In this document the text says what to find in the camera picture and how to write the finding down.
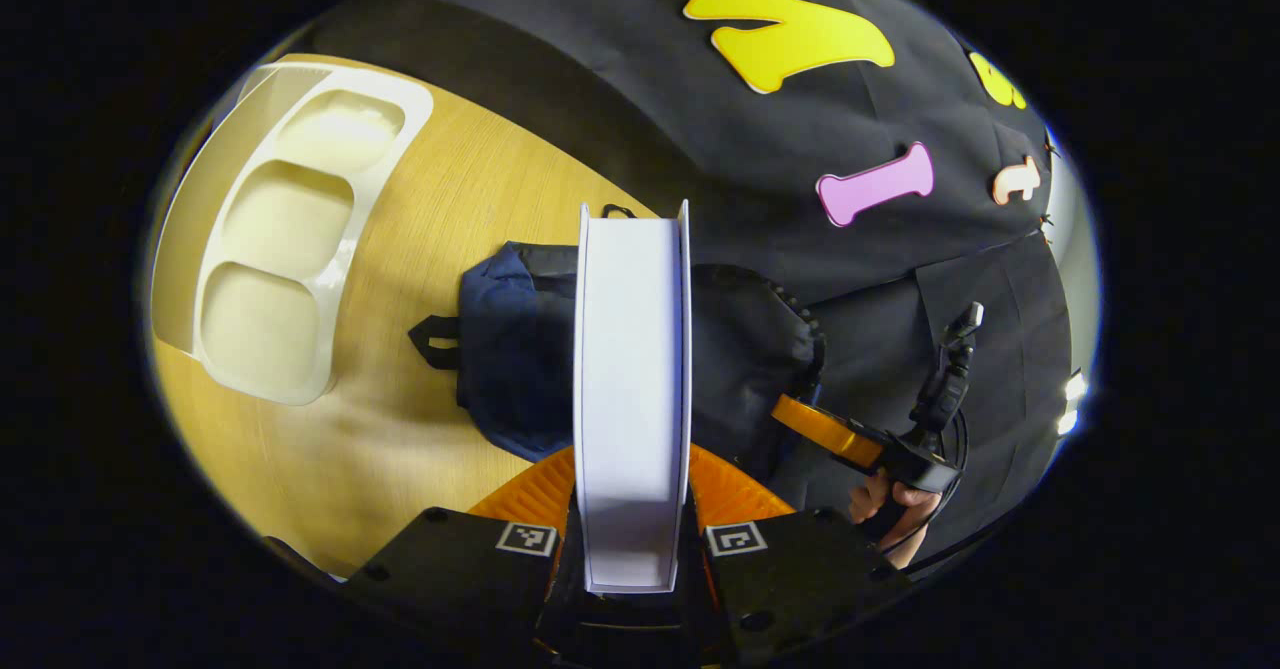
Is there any white bookshelf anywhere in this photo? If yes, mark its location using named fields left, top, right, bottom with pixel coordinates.
left=150, top=61, right=436, bottom=407

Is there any blue schoolbag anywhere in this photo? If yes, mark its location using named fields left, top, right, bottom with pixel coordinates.
left=408, top=204, right=827, bottom=485

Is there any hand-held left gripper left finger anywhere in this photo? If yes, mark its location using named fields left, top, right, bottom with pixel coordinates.
left=345, top=446, right=581, bottom=655

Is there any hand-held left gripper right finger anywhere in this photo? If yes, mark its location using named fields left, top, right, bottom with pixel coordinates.
left=690, top=446, right=911, bottom=660

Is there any black backdrop cloth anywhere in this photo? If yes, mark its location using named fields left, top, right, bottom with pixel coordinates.
left=310, top=0, right=1076, bottom=580

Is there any white book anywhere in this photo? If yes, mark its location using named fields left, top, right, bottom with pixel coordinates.
left=573, top=199, right=693, bottom=595

